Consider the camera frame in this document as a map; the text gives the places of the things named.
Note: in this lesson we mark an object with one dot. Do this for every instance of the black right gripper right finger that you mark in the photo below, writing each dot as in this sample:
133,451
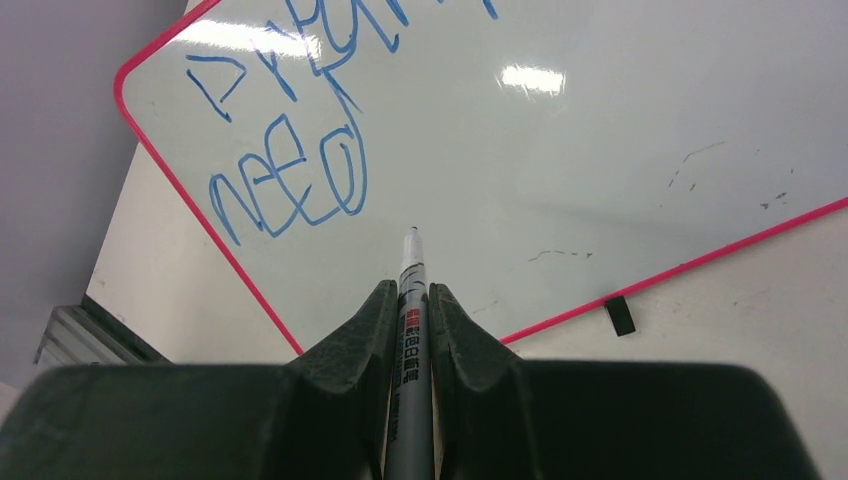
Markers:
505,417

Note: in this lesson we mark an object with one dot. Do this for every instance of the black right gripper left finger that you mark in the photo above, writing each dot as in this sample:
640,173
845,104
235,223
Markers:
321,416

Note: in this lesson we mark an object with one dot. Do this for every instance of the white whiteboard marker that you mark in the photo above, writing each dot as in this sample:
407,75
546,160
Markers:
410,444

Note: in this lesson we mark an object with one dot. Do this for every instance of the red-framed whiteboard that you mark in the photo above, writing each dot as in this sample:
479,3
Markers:
550,153

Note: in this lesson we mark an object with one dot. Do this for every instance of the black whiteboard clip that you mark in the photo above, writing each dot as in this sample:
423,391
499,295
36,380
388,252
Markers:
620,316

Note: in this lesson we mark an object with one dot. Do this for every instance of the aluminium frame rail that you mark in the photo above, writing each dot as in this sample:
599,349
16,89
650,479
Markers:
87,334

